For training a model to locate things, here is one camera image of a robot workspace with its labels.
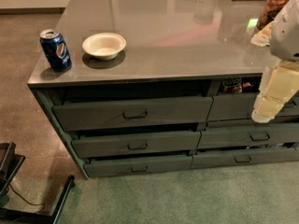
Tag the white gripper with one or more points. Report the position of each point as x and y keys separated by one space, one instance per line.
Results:
x=286 y=36

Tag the grey drawer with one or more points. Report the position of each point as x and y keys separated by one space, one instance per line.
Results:
x=132 y=113
x=128 y=144
x=240 y=106
x=137 y=166
x=213 y=159
x=249 y=136

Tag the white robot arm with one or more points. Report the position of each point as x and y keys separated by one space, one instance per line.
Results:
x=284 y=34

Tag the snack bags in drawer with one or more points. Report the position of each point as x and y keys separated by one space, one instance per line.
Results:
x=240 y=84

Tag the grey drawer cabinet with countertop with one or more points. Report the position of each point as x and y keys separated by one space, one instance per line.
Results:
x=174 y=48

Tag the clear jar of snacks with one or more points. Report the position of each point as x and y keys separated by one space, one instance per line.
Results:
x=269 y=12

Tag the white paper bowl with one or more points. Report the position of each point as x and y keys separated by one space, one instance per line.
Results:
x=104 y=46

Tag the blue Pepsi soda can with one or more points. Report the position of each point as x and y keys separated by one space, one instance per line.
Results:
x=55 y=50

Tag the black stand base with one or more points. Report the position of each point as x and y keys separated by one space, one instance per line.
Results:
x=25 y=203

